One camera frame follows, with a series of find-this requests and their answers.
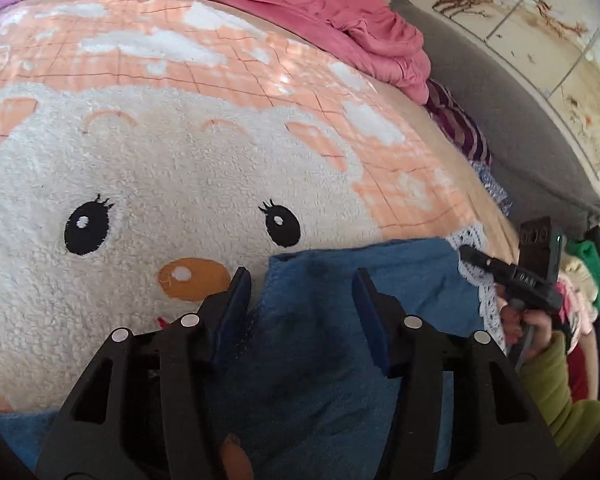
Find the person's left hand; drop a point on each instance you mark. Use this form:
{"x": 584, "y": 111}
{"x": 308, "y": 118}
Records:
{"x": 236, "y": 457}

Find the grey padded headboard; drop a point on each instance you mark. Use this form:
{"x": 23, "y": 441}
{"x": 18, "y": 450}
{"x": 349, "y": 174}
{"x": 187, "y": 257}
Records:
{"x": 505, "y": 110}

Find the blue patterned cloth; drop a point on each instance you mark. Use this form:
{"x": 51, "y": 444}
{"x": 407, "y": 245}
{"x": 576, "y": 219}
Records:
{"x": 492, "y": 185}

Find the purple striped pillow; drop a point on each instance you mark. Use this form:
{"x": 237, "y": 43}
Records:
{"x": 457, "y": 122}

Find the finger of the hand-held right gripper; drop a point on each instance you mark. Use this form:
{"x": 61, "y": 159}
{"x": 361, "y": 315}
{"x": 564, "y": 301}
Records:
{"x": 485, "y": 261}

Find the printed bear blanket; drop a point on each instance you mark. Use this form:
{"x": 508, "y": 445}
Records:
{"x": 170, "y": 170}

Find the blue denim pants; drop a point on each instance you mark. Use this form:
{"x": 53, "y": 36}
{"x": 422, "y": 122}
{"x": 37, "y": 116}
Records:
{"x": 310, "y": 360}

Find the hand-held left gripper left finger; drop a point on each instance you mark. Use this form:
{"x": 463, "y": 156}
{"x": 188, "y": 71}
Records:
{"x": 231, "y": 310}

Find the pink duvet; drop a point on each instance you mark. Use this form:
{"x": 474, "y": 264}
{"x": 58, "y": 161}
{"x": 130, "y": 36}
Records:
{"x": 330, "y": 5}

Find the green cloth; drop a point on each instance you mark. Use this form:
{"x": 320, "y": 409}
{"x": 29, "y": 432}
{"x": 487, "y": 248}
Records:
{"x": 592, "y": 270}

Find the person's right forearm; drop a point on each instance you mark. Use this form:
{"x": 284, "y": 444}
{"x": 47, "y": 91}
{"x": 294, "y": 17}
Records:
{"x": 555, "y": 390}

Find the pink cloth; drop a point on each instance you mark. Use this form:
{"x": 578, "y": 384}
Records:
{"x": 577, "y": 305}

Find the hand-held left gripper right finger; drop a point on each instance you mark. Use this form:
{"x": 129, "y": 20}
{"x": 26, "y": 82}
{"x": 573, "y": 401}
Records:
{"x": 372, "y": 322}

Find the person's right hand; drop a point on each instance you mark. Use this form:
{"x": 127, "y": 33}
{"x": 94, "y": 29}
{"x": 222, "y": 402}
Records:
{"x": 537, "y": 327}

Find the floral wall painting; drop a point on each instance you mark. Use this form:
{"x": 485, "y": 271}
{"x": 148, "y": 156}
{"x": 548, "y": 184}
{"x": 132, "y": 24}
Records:
{"x": 555, "y": 35}

